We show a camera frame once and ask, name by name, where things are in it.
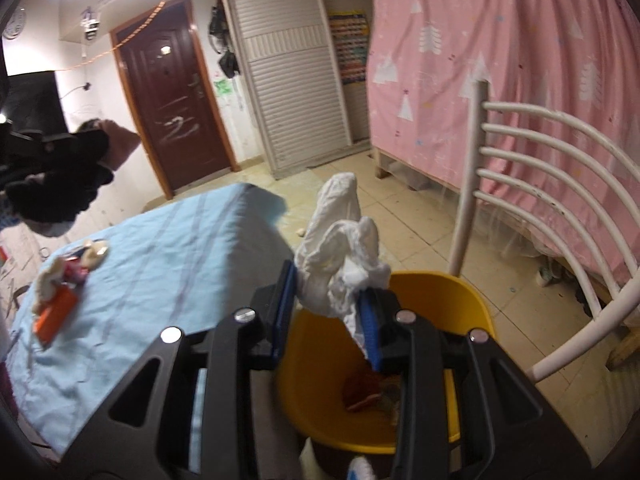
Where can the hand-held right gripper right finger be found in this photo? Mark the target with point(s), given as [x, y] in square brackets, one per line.
[372, 332]

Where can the beige crumpled scrap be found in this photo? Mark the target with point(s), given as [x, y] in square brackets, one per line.
[95, 254]

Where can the pinkish brown soft item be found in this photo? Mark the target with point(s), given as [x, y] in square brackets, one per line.
[122, 147]

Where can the pink tree print curtain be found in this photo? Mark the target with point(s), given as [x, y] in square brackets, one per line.
[525, 60]

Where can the red item in bin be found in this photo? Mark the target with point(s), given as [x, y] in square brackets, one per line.
[361, 392]

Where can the round wall clock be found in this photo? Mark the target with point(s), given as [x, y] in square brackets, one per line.
[15, 24]

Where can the red wrapper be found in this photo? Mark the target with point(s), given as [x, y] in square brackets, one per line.
[75, 272]

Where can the white metal chair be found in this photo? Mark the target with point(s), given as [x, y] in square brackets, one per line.
[467, 200]

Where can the black wall television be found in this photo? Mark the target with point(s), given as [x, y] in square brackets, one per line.
[32, 102]

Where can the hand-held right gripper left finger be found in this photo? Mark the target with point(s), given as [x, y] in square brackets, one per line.
[285, 315]

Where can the white shutter wardrobe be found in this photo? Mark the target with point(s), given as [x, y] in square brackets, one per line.
[290, 85]

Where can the yellow plastic bin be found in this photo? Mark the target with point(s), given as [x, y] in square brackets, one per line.
[320, 360]

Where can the light blue striped tablecloth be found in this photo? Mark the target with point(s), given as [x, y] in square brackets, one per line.
[175, 260]

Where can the colourful grid wall poster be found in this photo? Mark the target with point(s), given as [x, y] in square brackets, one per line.
[350, 45]

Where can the white cloth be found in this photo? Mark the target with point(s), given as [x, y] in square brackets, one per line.
[340, 240]

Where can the black hanging bags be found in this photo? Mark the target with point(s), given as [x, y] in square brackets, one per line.
[227, 62]

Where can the white wall camera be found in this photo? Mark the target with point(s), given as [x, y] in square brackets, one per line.
[91, 24]

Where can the dark red wooden door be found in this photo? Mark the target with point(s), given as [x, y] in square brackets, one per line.
[170, 110]

